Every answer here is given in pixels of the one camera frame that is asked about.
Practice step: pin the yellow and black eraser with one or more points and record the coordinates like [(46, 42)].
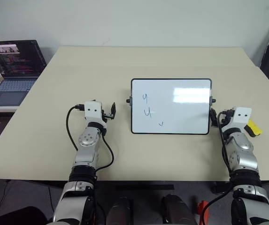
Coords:
[(255, 129)]

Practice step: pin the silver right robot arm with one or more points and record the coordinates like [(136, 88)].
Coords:
[(242, 150)]

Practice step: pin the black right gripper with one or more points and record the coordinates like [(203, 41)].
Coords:
[(227, 116)]

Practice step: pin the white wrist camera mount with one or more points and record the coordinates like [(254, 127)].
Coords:
[(93, 110), (241, 116)]

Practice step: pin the open grey laptop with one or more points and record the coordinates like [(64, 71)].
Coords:
[(14, 65)]

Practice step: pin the black rounded object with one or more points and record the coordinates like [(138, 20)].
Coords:
[(12, 216)]

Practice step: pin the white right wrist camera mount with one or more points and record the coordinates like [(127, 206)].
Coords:
[(241, 116)]

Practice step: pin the black table crossbar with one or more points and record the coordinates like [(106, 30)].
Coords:
[(144, 187)]

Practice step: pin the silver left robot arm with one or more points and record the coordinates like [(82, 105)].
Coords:
[(87, 138)]

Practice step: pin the dark rounded robot leg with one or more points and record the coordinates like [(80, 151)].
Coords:
[(176, 209), (121, 211)]

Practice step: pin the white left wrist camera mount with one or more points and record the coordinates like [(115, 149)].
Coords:
[(93, 110)]

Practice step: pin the black-framed small whiteboard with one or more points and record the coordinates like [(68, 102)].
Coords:
[(171, 105)]

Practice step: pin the black table foot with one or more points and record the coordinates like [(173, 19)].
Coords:
[(221, 187)]

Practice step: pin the orange plastic part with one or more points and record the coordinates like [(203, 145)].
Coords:
[(202, 209)]

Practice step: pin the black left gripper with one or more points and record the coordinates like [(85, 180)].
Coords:
[(106, 115)]

